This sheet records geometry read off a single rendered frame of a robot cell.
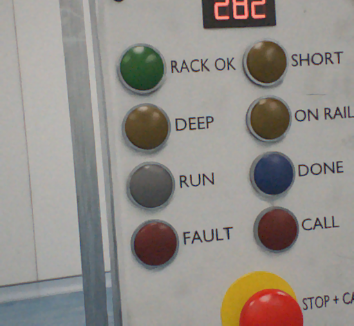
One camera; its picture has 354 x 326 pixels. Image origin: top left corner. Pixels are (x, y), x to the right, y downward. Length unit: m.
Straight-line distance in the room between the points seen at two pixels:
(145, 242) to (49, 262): 3.69
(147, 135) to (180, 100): 0.03
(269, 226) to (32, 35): 3.68
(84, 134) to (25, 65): 2.49
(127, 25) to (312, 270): 0.20
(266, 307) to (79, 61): 1.23
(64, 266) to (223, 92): 3.71
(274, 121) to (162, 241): 0.10
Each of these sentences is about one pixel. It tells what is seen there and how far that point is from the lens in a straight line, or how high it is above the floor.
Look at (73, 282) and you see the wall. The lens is 4.06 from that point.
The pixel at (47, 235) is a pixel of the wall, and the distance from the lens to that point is 3.99.
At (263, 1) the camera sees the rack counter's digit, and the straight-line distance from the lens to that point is 0.37.
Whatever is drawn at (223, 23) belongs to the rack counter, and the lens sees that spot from 0.36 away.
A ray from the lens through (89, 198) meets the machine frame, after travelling 1.51.
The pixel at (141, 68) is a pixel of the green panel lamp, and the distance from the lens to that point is 0.34.
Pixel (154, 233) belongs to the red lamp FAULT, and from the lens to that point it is 0.34.
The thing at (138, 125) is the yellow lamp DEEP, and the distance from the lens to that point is 0.33.
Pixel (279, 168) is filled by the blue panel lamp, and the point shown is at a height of 1.06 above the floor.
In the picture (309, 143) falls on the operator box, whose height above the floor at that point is 1.08.
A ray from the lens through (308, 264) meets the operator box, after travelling 0.38.
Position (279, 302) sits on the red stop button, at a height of 0.98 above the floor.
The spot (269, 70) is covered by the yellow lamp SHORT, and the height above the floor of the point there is 1.12.
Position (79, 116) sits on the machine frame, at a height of 1.14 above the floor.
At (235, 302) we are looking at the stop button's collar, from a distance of 0.37.
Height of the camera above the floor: 1.09
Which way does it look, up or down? 3 degrees down
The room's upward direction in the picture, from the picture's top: 4 degrees counter-clockwise
